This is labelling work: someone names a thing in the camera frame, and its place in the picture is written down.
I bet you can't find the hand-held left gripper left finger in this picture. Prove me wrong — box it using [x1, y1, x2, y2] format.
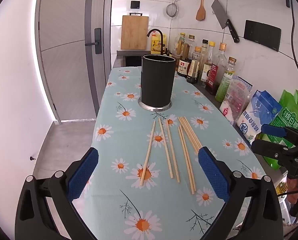
[15, 147, 99, 240]

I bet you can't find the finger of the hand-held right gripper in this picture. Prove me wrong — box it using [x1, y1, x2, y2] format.
[261, 124, 298, 142]
[251, 139, 298, 164]

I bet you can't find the black door handle lock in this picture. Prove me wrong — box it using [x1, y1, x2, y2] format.
[85, 28, 102, 54]

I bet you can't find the steel cleaver black handle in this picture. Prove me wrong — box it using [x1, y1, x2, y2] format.
[211, 0, 240, 44]

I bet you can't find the clear bag pink print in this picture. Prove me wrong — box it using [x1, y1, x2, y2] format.
[219, 76, 253, 126]

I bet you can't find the black curved faucet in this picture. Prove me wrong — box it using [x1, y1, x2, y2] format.
[146, 29, 165, 56]

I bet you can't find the black wall panel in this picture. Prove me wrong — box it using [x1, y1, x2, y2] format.
[244, 19, 282, 52]

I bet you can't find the black sink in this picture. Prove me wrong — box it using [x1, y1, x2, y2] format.
[123, 54, 150, 67]

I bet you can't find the yellow cap green label bottle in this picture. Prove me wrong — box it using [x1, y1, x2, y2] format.
[175, 32, 187, 56]

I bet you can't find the green sugar bag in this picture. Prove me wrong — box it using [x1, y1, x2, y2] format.
[261, 89, 298, 168]

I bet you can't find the set of wooden chopsticks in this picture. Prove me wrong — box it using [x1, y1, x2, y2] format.
[139, 116, 203, 195]

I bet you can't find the grey door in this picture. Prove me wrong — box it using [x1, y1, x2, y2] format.
[35, 0, 114, 123]

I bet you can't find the yellow dish soap bottle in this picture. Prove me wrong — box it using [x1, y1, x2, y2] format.
[151, 33, 168, 54]

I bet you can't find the gold cap red label bottle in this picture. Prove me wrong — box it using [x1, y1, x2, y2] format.
[205, 42, 228, 96]

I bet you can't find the gold cap clear bottle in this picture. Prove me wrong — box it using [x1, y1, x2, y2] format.
[188, 34, 197, 55]

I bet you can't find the dark cap clear bottle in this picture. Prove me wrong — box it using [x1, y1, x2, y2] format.
[201, 39, 210, 63]

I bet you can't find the floral light blue tablecloth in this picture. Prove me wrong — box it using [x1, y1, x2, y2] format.
[71, 66, 267, 240]

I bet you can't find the white blue salt bag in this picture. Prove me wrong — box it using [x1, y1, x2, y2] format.
[236, 90, 282, 146]

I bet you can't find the dark soy sauce bottle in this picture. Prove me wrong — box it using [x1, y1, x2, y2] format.
[177, 55, 193, 78]

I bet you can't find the wooden cutting board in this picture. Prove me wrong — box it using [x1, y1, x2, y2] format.
[120, 15, 149, 51]

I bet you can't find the amber jar with wooden sticks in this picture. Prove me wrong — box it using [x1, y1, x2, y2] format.
[182, 43, 191, 61]

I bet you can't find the person's right hand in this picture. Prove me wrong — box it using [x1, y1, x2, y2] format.
[286, 177, 298, 205]

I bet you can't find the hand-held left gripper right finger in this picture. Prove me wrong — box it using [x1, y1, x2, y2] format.
[198, 146, 286, 240]

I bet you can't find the hanging wooden spatula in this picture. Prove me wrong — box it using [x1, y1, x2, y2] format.
[195, 0, 207, 21]

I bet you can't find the hanging metal strainer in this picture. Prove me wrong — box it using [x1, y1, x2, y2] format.
[166, 0, 185, 20]

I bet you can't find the green label plastic bottle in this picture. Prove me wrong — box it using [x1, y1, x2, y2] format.
[215, 56, 238, 103]

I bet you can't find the yellow cap clear bottle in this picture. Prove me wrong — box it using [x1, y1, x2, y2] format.
[198, 41, 216, 86]

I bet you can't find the black cylindrical utensil holder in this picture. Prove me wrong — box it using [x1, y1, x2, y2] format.
[138, 54, 176, 112]

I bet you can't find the orange cap oil bottle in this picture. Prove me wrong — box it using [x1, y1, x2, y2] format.
[186, 46, 203, 84]

